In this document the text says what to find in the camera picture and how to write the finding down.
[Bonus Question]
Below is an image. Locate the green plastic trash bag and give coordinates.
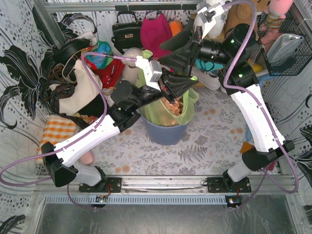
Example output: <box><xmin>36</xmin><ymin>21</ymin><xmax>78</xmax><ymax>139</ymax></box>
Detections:
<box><xmin>135</xmin><ymin>49</ymin><xmax>199</xmax><ymax>127</ymax></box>

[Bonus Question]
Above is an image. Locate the blue trash bin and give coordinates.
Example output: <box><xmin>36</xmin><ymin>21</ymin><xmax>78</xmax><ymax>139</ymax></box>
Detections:
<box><xmin>141</xmin><ymin>114</ymin><xmax>188</xmax><ymax>146</ymax></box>

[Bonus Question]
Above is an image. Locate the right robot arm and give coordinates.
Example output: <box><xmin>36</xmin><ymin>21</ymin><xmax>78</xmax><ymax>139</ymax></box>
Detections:
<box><xmin>160</xmin><ymin>23</ymin><xmax>294</xmax><ymax>193</ymax></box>

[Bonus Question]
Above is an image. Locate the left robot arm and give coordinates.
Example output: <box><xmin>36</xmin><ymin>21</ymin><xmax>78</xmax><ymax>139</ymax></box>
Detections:
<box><xmin>41</xmin><ymin>68</ymin><xmax>198</xmax><ymax>192</ymax></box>

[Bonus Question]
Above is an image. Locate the magenta fabric bag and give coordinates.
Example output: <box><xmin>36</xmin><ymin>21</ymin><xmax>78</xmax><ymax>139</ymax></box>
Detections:
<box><xmin>140</xmin><ymin>13</ymin><xmax>173</xmax><ymax>58</ymax></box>

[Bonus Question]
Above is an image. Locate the cream canvas tote bag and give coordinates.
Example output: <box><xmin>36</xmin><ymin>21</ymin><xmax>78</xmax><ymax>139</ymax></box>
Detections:
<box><xmin>58</xmin><ymin>59</ymin><xmax>99</xmax><ymax>116</ymax></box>

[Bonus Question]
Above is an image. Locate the silver foil bag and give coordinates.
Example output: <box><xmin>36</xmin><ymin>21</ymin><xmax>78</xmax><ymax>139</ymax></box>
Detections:
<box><xmin>267</xmin><ymin>34</ymin><xmax>304</xmax><ymax>63</ymax></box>

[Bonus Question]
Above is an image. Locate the orange plush toy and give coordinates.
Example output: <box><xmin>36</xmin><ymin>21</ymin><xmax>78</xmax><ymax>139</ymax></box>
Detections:
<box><xmin>169</xmin><ymin>20</ymin><xmax>183</xmax><ymax>37</ymax></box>

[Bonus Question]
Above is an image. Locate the crumpled brown paper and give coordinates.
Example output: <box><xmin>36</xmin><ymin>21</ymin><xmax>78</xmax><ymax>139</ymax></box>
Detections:
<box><xmin>164</xmin><ymin>98</ymin><xmax>184</xmax><ymax>116</ymax></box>

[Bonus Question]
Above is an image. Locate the teal folded cloth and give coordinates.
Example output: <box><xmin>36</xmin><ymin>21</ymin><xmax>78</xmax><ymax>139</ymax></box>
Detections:
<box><xmin>195</xmin><ymin>59</ymin><xmax>224</xmax><ymax>72</ymax></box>

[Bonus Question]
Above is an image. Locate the white plush dog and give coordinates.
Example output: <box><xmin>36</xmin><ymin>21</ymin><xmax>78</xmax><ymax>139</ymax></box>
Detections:
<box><xmin>193</xmin><ymin>0</ymin><xmax>233</xmax><ymax>39</ymax></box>

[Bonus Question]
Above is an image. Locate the cream plush lamb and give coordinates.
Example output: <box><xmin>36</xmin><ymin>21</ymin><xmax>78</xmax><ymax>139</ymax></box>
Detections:
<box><xmin>121</xmin><ymin>47</ymin><xmax>142</xmax><ymax>85</ymax></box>

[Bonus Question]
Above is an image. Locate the black leather handbag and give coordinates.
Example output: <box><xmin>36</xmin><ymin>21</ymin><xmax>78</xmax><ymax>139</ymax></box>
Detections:
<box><xmin>111</xmin><ymin>11</ymin><xmax>143</xmax><ymax>54</ymax></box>

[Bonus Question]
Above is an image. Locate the red clothing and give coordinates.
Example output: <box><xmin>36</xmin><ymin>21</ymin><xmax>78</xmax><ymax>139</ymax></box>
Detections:
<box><xmin>93</xmin><ymin>59</ymin><xmax>125</xmax><ymax>89</ymax></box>

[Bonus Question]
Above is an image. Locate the brown teddy bear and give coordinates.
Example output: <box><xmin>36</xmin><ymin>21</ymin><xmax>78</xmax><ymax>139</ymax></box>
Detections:
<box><xmin>224</xmin><ymin>0</ymin><xmax>271</xmax><ymax>37</ymax></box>

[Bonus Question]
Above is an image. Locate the yellow plush toy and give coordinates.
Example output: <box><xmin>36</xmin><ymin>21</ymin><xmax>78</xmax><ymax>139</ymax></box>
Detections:
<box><xmin>251</xmin><ymin>63</ymin><xmax>263</xmax><ymax>74</ymax></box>

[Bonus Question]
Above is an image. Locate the black cloth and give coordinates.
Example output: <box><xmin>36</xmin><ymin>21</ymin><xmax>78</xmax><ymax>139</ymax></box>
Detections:
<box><xmin>78</xmin><ymin>95</ymin><xmax>104</xmax><ymax>117</ymax></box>

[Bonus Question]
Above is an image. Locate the colourful patterned cloth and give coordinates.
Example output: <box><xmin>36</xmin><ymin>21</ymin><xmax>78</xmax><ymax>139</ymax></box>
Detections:
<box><xmin>80</xmin><ymin>40</ymin><xmax>115</xmax><ymax>70</ymax></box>

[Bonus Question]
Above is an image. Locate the pink plush toy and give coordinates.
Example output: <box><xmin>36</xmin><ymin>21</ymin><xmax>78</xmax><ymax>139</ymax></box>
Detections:
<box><xmin>263</xmin><ymin>0</ymin><xmax>293</xmax><ymax>29</ymax></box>

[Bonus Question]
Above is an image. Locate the purple orange sock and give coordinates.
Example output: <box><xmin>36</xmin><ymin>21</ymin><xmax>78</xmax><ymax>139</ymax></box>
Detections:
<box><xmin>240</xmin><ymin>142</ymin><xmax>276</xmax><ymax>172</ymax></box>

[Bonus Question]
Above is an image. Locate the pink cylindrical pouch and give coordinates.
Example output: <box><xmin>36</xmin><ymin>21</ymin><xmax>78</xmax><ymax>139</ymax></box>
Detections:
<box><xmin>79</xmin><ymin>150</ymin><xmax>94</xmax><ymax>166</ymax></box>

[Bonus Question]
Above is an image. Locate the black round hat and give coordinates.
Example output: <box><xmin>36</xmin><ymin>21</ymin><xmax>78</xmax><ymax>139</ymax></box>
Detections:
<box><xmin>53</xmin><ymin>39</ymin><xmax>90</xmax><ymax>64</ymax></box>

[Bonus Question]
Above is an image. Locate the orange checkered towel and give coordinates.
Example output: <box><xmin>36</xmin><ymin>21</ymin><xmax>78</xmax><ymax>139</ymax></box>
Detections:
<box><xmin>37</xmin><ymin>115</ymin><xmax>79</xmax><ymax>155</ymax></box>

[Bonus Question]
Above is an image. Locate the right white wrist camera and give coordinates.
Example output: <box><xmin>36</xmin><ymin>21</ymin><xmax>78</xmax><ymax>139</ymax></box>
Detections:
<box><xmin>195</xmin><ymin>2</ymin><xmax>232</xmax><ymax>39</ymax></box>

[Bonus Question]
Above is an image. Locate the black wire basket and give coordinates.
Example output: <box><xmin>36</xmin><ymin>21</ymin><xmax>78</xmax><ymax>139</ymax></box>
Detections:
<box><xmin>257</xmin><ymin>11</ymin><xmax>312</xmax><ymax>76</ymax></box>

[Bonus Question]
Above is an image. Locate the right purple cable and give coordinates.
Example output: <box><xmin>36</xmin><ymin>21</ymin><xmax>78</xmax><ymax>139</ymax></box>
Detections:
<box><xmin>222</xmin><ymin>0</ymin><xmax>299</xmax><ymax>210</ymax></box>

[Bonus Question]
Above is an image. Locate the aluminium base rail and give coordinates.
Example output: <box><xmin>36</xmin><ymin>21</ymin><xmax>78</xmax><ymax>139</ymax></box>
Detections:
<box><xmin>34</xmin><ymin>175</ymin><xmax>294</xmax><ymax>206</ymax></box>

